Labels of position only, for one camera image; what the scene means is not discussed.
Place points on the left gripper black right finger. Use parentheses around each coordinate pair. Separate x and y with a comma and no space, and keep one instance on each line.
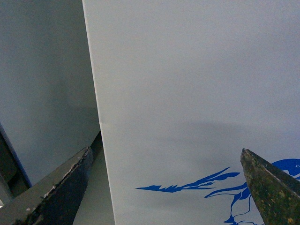
(276,194)

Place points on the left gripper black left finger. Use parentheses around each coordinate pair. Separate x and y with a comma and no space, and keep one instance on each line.
(55,199)

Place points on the white chest freezer blue rim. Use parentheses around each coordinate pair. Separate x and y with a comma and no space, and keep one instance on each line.
(182,86)

